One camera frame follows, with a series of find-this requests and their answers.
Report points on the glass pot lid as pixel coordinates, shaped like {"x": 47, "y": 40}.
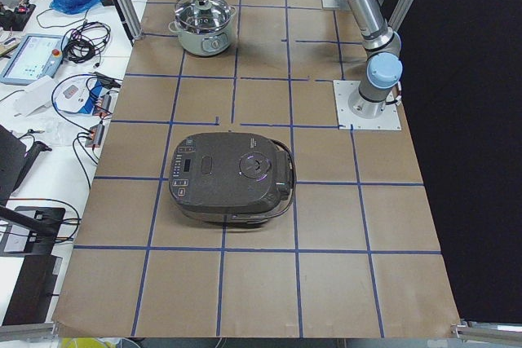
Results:
{"x": 208, "y": 16}

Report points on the pale green electric pot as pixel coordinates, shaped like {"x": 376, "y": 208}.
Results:
{"x": 205, "y": 44}

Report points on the grey usb hub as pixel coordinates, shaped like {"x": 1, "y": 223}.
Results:
{"x": 102, "y": 107}
{"x": 95, "y": 136}

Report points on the white round device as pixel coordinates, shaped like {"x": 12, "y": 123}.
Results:
{"x": 73, "y": 96}

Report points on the teach pendant tablet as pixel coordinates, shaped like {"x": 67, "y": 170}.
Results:
{"x": 37, "y": 56}

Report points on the black rice cooker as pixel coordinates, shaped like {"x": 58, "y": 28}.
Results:
{"x": 232, "y": 178}

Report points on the black flat box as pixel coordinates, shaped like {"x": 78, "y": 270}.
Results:
{"x": 30, "y": 298}

